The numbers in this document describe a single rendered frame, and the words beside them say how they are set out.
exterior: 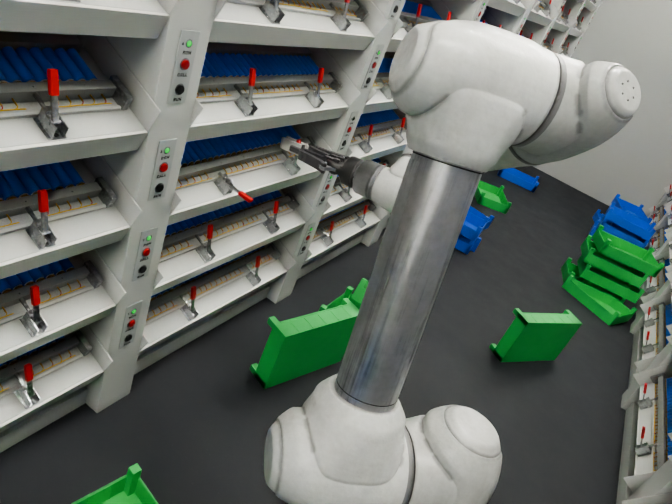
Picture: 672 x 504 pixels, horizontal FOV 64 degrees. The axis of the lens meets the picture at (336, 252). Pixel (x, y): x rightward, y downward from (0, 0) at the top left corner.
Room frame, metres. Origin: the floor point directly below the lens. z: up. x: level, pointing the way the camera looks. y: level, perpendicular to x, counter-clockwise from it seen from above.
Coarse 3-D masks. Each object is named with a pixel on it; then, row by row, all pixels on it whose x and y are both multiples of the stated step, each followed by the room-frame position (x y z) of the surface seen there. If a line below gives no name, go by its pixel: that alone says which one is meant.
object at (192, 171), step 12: (240, 156) 1.18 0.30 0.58; (252, 156) 1.21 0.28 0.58; (264, 156) 1.26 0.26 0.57; (276, 156) 1.30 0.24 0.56; (180, 168) 0.99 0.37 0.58; (192, 168) 1.02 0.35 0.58; (204, 168) 1.05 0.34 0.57; (216, 168) 1.09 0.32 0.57; (180, 180) 0.99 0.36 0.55; (204, 180) 1.04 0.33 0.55
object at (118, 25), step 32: (0, 0) 0.57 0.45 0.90; (32, 0) 0.61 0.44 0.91; (64, 0) 0.65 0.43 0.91; (96, 0) 0.70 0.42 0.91; (128, 0) 0.76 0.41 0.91; (160, 0) 0.81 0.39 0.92; (64, 32) 0.67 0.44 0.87; (96, 32) 0.71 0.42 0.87; (128, 32) 0.76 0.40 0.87; (160, 32) 0.81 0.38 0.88
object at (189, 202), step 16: (304, 128) 1.50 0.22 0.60; (320, 144) 1.48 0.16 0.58; (272, 160) 1.30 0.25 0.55; (208, 176) 1.07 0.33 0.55; (240, 176) 1.15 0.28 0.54; (256, 176) 1.19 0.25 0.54; (272, 176) 1.24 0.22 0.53; (288, 176) 1.29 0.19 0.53; (304, 176) 1.37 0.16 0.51; (176, 192) 0.90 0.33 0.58; (192, 192) 0.99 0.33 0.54; (208, 192) 1.03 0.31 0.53; (256, 192) 1.17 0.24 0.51; (176, 208) 0.92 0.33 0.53; (192, 208) 0.96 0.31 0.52; (208, 208) 1.02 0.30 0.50
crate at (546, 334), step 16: (528, 320) 1.69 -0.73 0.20; (544, 320) 1.74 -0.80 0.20; (560, 320) 1.79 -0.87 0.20; (576, 320) 1.84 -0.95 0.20; (512, 336) 1.69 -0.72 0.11; (528, 336) 1.70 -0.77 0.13; (544, 336) 1.75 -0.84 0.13; (560, 336) 1.80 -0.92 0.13; (496, 352) 1.70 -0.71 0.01; (512, 352) 1.69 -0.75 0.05; (528, 352) 1.74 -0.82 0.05; (544, 352) 1.79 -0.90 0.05; (560, 352) 1.84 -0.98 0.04
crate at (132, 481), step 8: (136, 464) 0.68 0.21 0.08; (128, 472) 0.66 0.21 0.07; (136, 472) 0.66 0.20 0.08; (120, 480) 0.65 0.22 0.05; (128, 480) 0.66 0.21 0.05; (136, 480) 0.66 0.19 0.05; (104, 488) 0.62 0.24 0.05; (112, 488) 0.64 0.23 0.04; (120, 488) 0.65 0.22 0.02; (128, 488) 0.66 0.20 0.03; (136, 488) 0.67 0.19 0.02; (144, 488) 0.66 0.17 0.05; (88, 496) 0.59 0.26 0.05; (96, 496) 0.61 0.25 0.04; (104, 496) 0.62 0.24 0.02; (112, 496) 0.64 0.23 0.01; (120, 496) 0.65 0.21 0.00; (128, 496) 0.66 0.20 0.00; (136, 496) 0.66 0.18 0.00; (144, 496) 0.65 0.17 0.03; (152, 496) 0.64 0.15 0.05
